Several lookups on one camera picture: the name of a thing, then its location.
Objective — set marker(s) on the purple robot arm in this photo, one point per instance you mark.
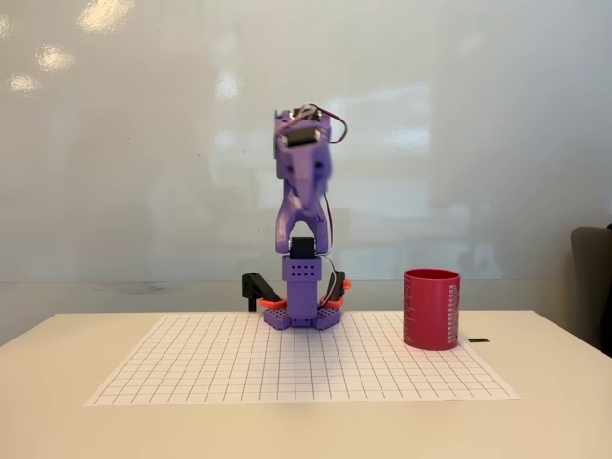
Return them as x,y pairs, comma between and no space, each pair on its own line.
299,277

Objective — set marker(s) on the red cylindrical cup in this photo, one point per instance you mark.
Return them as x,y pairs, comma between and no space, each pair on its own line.
430,311

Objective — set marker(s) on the black clamp with orange knob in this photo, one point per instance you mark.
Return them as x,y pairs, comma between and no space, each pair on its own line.
338,286

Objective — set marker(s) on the black clamp with orange pad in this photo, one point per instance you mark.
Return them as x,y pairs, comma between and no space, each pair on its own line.
254,287

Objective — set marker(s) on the white grid paper sheet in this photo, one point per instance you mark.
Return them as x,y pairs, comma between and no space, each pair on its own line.
306,368

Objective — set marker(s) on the dark grey chair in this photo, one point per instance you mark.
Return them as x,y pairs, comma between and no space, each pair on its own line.
593,287

